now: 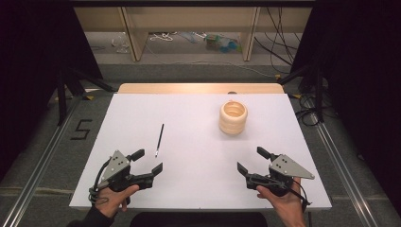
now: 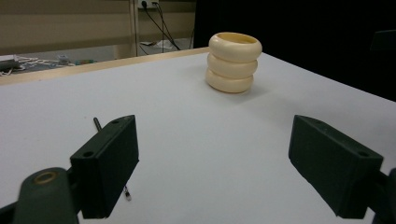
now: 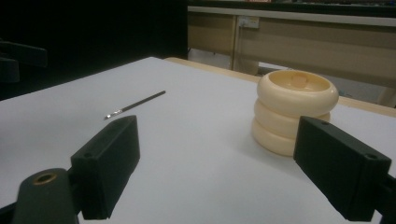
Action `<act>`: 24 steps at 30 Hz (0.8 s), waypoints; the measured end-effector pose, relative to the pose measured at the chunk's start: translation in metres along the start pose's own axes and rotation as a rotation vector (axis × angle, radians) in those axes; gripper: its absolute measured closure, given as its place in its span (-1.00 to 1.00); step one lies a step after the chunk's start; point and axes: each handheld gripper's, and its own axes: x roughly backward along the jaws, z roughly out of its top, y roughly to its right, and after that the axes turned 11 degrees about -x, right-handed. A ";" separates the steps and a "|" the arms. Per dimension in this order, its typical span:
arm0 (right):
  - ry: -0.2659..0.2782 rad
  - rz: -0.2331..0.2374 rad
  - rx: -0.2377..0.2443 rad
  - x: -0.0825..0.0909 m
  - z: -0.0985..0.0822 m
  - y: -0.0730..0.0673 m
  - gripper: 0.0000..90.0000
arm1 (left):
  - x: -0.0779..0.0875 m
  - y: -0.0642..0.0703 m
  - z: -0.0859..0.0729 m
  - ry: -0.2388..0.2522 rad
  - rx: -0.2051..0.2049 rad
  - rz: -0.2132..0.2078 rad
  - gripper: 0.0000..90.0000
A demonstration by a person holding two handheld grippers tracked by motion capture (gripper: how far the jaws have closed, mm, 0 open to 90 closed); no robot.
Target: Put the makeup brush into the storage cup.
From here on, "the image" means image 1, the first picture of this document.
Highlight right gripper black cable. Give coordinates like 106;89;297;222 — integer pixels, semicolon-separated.
291;179;313;213

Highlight person's right hand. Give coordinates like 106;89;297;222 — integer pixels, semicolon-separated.
255;177;307;221

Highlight metal floor rail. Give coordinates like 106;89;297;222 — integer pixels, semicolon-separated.
0;96;81;227
306;96;381;227

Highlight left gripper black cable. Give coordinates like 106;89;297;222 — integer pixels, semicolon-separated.
88;158;112;205

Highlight hanging black cables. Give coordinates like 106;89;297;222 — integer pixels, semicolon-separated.
253;7;304;76

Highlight person's left hand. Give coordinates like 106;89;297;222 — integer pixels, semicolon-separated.
94;183;140;219

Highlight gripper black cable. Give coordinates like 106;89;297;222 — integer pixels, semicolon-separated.
291;179;313;213
88;158;112;205

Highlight black tripod stand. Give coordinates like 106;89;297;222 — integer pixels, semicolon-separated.
277;61;326;124
46;64;116;127

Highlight white cord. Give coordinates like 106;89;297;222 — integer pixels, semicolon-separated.
148;31;178;43

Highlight black curtain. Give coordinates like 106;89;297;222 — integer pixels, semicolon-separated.
0;0;104;183
289;0;401;218

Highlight white board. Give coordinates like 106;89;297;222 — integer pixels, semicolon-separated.
68;93;333;212

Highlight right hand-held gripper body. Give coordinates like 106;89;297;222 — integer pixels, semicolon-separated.
245;153;316;197

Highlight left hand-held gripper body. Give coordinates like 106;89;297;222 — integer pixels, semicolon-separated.
96;149;155;193

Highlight cream ribbed pen holder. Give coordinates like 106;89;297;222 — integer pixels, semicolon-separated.
218;99;249;136

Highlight black pen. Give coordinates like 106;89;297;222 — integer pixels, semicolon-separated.
154;123;166;158

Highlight wooden shelf unit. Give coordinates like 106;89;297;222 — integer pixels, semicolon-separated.
73;6;314;63

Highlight colourful plastic pile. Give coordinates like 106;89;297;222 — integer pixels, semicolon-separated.
203;32;243;54

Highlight coiled black floor cable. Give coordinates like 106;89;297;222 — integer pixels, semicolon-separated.
294;94;320;127

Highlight wooden table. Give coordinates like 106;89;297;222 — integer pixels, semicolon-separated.
117;82;286;95

